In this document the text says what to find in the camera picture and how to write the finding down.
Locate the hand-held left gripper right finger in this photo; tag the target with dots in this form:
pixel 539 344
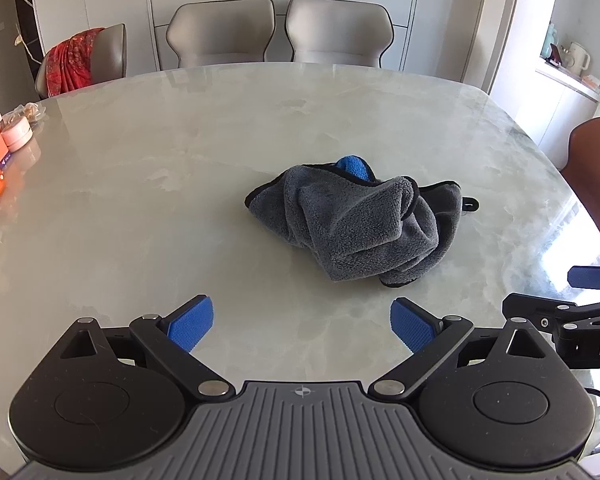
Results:
pixel 412 325

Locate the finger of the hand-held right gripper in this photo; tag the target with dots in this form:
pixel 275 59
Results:
pixel 592 277
pixel 530 307

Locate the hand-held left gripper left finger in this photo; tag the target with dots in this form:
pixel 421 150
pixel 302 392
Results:
pixel 190 322

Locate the grey towel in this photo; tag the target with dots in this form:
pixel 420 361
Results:
pixel 360 225

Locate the brown leather chair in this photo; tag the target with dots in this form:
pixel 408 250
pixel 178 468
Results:
pixel 597 170

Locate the white side counter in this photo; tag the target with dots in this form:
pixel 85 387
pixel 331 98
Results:
pixel 565 105

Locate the pink flat box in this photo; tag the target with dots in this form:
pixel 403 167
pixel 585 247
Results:
pixel 591 82

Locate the white electric kettle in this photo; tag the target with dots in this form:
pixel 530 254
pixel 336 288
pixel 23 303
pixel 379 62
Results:
pixel 575 57

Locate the dark red stand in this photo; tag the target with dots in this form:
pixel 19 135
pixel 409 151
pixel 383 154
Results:
pixel 556 54

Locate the teal bottle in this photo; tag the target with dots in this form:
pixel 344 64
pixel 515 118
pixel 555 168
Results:
pixel 550 40

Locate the clear plastic packet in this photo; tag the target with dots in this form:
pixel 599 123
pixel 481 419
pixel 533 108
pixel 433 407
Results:
pixel 30 111

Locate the grey chair with draped cloth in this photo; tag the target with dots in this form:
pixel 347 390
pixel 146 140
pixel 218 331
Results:
pixel 112 55

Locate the red patterned cloth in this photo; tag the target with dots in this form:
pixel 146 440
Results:
pixel 72 65

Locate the grey upholstered chair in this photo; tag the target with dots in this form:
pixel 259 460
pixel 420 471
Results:
pixel 220 35
pixel 337 32

